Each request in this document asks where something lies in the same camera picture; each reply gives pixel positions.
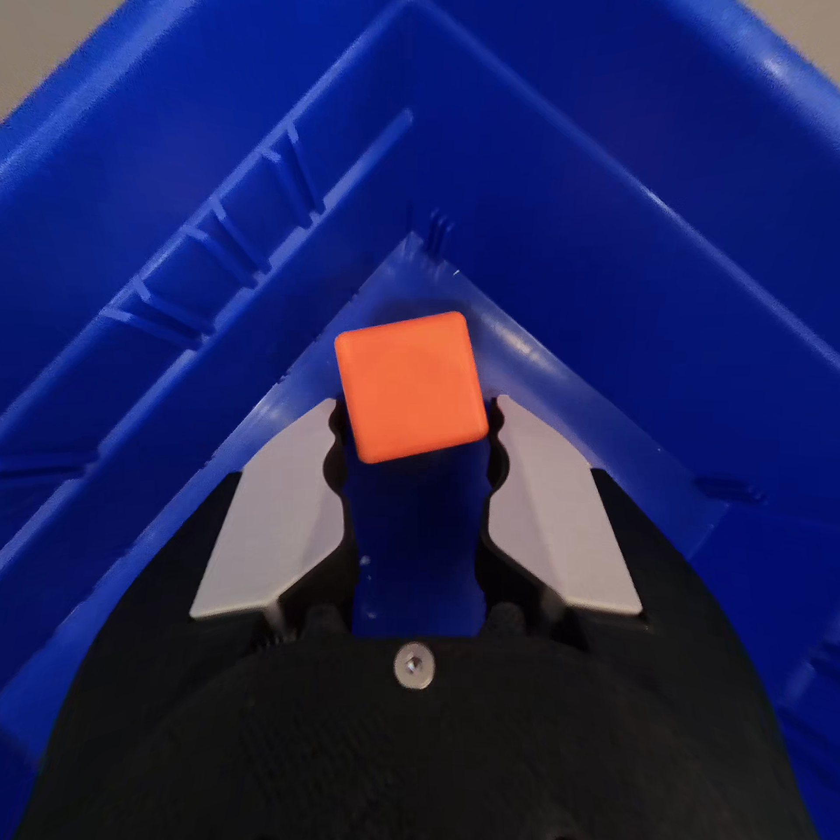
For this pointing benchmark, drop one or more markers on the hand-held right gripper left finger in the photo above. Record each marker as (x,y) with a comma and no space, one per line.
(269,532)

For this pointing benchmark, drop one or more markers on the orange magnetic cube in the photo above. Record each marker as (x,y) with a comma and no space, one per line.
(410,387)

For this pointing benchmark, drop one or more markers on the blue plastic bin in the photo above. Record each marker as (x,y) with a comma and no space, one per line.
(591,197)

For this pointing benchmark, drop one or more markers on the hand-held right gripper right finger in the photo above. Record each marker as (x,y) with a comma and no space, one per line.
(565,532)

